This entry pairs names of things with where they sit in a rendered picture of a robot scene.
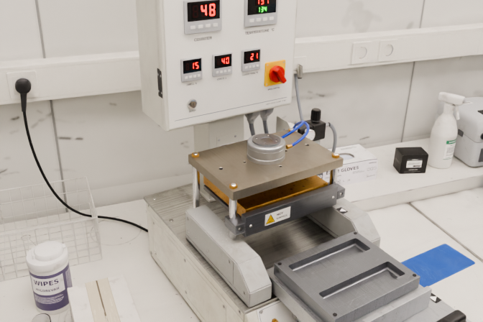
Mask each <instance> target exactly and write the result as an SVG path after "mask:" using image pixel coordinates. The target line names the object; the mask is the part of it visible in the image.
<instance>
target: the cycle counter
mask: <svg viewBox="0 0 483 322"><path fill-rule="evenodd" d="M211 17H216V2H208V3H199V4H191V19H205V18H211Z"/></svg>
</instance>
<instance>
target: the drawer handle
mask: <svg viewBox="0 0 483 322"><path fill-rule="evenodd" d="M436 322H466V315H465V314H464V313H463V312H461V311H460V310H455V311H454V312H452V313H450V314H448V315H447V316H444V317H443V318H441V319H440V320H438V321H436Z"/></svg>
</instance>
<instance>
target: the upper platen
mask: <svg viewBox="0 0 483 322"><path fill-rule="evenodd" d="M203 183H204V184H205V185H204V186H203V189H204V190H205V191H206V192H207V193H208V194H209V195H211V196H212V197H213V198H214V199H215V200H216V201H218V202H219V203H220V204H221V205H222V206H223V207H224V208H225V209H226V210H227V211H228V212H229V197H228V196H227V195H226V194H224V193H223V192H222V191H221V190H219V189H218V188H217V187H216V186H215V185H214V184H213V183H212V182H211V181H210V180H208V179H207V178H206V177H205V176H203ZM327 185H328V183H327V182H326V181H325V180H323V179H321V178H320V177H318V176H317V175H314V176H311V177H309V178H304V179H302V180H298V181H295V182H292V183H288V184H286V185H281V186H279V187H276V188H273V189H270V190H266V191H263V192H261V193H256V194H254V195H250V196H247V197H245V198H240V199H238V200H237V216H238V217H239V218H240V219H242V214H243V213H246V212H249V211H253V210H255V209H258V208H261V207H264V206H268V205H270V204H273V203H276V202H279V201H283V200H285V199H288V198H292V197H294V196H298V195H300V194H303V193H307V192H309V191H312V190H315V189H318V188H322V187H324V186H327Z"/></svg>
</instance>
